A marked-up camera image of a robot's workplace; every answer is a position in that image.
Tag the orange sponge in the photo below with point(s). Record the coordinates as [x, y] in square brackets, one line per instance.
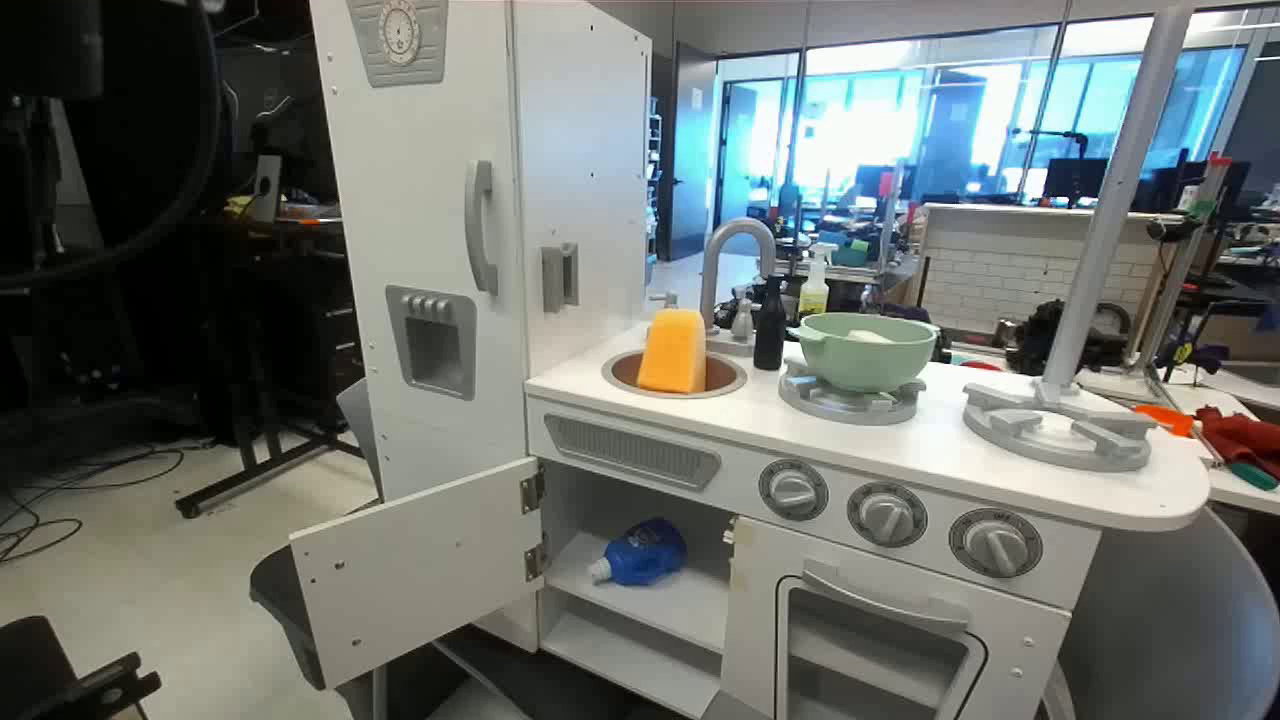
[669, 353]

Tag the black slim bottle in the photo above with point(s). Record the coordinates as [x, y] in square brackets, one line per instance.
[769, 333]

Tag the white cupboard door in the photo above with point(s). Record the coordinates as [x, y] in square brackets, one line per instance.
[415, 574]

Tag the silver toy sink basin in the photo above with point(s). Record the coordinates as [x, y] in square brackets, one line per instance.
[724, 377]

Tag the silver toy faucet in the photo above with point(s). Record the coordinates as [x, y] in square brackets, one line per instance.
[711, 266]

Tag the grey toy phone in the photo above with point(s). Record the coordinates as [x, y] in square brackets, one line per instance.
[556, 277]

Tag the grey toy stove burner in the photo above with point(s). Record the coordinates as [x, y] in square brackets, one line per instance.
[1055, 437]
[820, 400]

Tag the yellow spray bottle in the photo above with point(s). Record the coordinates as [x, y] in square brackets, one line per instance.
[815, 291]

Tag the blue detergent bottle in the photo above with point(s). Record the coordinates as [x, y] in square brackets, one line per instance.
[645, 549]

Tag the grey stove knob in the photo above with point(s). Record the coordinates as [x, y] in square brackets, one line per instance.
[999, 540]
[886, 514]
[794, 488]

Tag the grey toy ice dispenser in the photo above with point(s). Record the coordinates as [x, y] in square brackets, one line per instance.
[435, 340]

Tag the green bowl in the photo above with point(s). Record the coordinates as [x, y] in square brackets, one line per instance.
[867, 362]

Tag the white toy oven door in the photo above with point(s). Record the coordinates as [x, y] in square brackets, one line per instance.
[763, 603]

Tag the white toy kitchen set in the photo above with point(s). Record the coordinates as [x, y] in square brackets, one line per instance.
[424, 201]

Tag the white brick counter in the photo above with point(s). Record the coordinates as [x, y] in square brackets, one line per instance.
[1000, 266]

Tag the black equipment stand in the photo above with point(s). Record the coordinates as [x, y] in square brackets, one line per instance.
[254, 400]

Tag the grey toy clock panel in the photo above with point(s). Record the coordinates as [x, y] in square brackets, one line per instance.
[399, 34]

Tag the black bag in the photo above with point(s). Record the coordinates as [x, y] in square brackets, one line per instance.
[1055, 340]

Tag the white slanted pole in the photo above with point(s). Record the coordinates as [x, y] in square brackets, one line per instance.
[1122, 174]

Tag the orange tool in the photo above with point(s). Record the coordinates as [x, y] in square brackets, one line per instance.
[1165, 416]

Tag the grey plastic chair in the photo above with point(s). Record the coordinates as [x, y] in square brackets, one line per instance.
[1172, 626]

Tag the red cloth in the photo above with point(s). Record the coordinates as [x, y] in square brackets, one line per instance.
[1242, 443]

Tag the green tool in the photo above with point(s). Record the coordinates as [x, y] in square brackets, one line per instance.
[1253, 472]

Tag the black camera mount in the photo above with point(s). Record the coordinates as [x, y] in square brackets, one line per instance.
[67, 683]

